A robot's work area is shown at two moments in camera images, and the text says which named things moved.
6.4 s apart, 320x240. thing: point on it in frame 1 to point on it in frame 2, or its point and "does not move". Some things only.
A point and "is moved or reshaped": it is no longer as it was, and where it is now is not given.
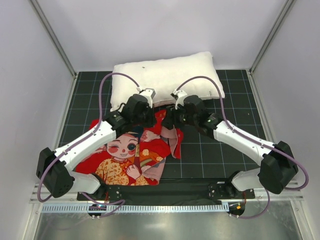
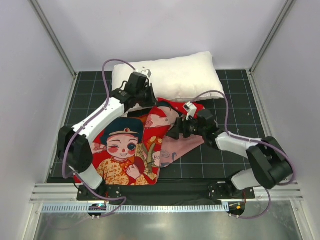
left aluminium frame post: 54,37 does not move
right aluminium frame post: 282,16 does not move
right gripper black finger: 168,121 to 173,132
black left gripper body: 149,117 to 151,94
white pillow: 165,76 does not move
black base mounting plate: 172,191 does not move
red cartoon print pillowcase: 136,157 is moved or reshaped
